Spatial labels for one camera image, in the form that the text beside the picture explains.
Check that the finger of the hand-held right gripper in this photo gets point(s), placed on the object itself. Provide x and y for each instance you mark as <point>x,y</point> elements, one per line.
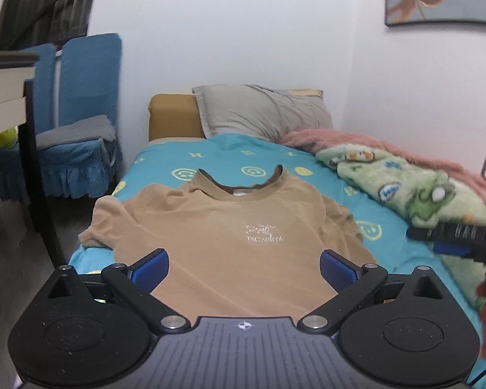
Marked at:
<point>453,249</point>
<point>449,233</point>

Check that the tan t-shirt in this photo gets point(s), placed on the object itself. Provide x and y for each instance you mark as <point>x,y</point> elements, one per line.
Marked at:
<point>243,251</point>

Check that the grey folded cloth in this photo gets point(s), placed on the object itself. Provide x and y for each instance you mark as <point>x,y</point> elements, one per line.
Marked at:
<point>77,131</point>

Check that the pink fluffy blanket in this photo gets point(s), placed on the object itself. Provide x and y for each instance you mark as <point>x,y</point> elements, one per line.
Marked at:
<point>348,140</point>

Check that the mustard yellow headboard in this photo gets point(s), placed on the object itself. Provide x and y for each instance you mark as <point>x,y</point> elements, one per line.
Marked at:
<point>174,117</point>

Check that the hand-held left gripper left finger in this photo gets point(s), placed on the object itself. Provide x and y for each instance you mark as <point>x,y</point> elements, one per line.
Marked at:
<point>152,270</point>

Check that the dark window with grille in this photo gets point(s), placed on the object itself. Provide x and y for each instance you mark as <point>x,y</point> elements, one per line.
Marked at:
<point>44,4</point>

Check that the yellow-green ball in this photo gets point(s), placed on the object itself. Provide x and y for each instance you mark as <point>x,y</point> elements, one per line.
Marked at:
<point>4,138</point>

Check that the grey pillow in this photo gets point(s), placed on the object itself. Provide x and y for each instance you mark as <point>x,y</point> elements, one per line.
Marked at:
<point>263,111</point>

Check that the blue covered chair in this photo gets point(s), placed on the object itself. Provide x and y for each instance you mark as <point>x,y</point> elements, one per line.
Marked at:
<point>4,170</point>
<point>85,101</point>

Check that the bed with blue printed sheet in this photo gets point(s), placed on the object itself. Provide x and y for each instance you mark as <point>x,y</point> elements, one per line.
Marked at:
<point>226,158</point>

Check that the white table with black legs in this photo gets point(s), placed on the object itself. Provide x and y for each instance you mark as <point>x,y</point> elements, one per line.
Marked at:
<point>8,85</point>

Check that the green cartoon printed blanket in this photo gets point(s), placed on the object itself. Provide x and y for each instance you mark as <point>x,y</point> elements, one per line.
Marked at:
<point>397,182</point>

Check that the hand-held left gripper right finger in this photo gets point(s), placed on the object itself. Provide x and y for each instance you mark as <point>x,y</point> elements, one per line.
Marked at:
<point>337,271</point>

